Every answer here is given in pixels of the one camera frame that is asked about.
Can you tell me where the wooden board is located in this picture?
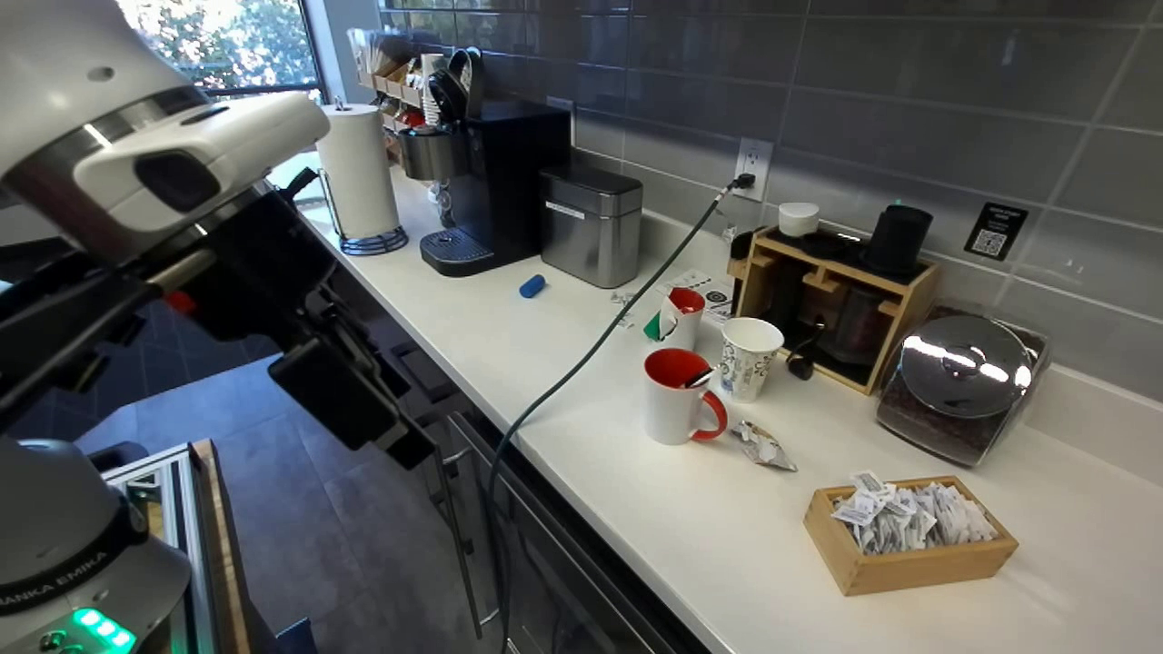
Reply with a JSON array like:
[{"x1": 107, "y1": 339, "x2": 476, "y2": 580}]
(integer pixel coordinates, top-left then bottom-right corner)
[{"x1": 189, "y1": 435, "x2": 260, "y2": 654}]

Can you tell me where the white paper towel roll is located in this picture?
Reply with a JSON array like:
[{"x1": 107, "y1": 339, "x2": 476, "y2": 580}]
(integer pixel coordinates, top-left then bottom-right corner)
[{"x1": 315, "y1": 102, "x2": 411, "y2": 250}]

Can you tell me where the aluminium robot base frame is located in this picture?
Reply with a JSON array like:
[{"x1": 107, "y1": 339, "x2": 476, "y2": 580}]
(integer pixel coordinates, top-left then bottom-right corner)
[{"x1": 102, "y1": 440, "x2": 203, "y2": 654}]

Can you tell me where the white patterned paper cup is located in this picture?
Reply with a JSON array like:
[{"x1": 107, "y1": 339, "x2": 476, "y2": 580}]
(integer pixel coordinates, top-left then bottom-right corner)
[{"x1": 716, "y1": 313, "x2": 789, "y2": 404}]

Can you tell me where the black wall sign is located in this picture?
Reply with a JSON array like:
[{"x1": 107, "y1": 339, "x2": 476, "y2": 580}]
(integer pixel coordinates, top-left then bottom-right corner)
[{"x1": 965, "y1": 200, "x2": 1034, "y2": 266}]

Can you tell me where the silver metal box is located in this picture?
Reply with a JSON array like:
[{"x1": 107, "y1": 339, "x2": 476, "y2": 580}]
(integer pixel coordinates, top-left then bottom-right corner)
[{"x1": 537, "y1": 159, "x2": 646, "y2": 295}]

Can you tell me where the black scoop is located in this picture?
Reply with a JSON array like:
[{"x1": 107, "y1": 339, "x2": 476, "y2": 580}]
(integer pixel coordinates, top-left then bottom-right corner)
[{"x1": 783, "y1": 347, "x2": 822, "y2": 384}]

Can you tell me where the wooden packet box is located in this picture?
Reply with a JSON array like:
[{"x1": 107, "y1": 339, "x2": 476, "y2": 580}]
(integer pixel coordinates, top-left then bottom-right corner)
[{"x1": 801, "y1": 470, "x2": 1020, "y2": 601}]

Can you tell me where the small white cup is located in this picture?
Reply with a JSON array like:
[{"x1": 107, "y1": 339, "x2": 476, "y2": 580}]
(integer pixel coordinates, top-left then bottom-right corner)
[{"x1": 773, "y1": 200, "x2": 824, "y2": 244}]

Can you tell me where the window with dark frame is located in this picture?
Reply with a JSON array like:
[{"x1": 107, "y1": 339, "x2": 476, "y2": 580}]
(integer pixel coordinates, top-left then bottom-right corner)
[{"x1": 112, "y1": 0, "x2": 357, "y2": 102}]

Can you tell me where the condiment caddy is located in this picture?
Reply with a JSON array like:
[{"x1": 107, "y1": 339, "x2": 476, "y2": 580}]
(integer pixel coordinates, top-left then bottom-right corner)
[{"x1": 367, "y1": 45, "x2": 489, "y2": 137}]

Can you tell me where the black power cable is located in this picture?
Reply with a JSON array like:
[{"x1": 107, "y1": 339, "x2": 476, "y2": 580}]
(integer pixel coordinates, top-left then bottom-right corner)
[{"x1": 479, "y1": 171, "x2": 761, "y2": 654}]

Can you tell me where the stainless steel dishwasher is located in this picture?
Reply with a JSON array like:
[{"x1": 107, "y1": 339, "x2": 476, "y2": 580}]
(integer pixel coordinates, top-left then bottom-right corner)
[{"x1": 485, "y1": 452, "x2": 687, "y2": 654}]

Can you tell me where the white sugar packet pile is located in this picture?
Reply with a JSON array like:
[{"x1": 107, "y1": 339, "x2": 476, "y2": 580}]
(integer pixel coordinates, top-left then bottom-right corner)
[{"x1": 833, "y1": 470, "x2": 999, "y2": 561}]

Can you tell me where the black jar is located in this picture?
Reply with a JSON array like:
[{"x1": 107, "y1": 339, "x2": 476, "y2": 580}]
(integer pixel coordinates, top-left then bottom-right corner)
[{"x1": 862, "y1": 200, "x2": 937, "y2": 283}]

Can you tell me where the white mug with red handle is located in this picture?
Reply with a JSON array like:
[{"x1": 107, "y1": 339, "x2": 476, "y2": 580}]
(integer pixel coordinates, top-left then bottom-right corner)
[{"x1": 639, "y1": 347, "x2": 734, "y2": 452}]

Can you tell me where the white mug red green print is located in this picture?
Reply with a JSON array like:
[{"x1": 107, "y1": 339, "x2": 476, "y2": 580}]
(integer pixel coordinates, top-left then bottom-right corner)
[{"x1": 639, "y1": 283, "x2": 711, "y2": 356}]

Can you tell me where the wooden organizer rack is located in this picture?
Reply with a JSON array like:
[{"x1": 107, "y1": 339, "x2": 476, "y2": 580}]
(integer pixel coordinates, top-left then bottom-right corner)
[{"x1": 726, "y1": 226, "x2": 944, "y2": 401}]

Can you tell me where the black silver Keurig coffee machine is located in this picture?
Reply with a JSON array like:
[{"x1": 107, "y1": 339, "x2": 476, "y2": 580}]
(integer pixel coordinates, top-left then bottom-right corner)
[{"x1": 395, "y1": 94, "x2": 573, "y2": 281}]

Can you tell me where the dark paper towel holder base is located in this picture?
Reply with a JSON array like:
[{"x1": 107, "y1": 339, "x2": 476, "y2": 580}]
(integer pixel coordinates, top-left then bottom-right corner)
[{"x1": 336, "y1": 221, "x2": 415, "y2": 261}]

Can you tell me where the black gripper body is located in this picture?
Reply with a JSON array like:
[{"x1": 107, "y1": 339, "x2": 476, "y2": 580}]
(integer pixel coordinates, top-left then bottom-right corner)
[{"x1": 180, "y1": 187, "x2": 357, "y2": 360}]

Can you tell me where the white wall outlet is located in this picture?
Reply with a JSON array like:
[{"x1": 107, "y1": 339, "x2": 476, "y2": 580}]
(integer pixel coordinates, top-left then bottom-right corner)
[{"x1": 730, "y1": 136, "x2": 777, "y2": 204}]

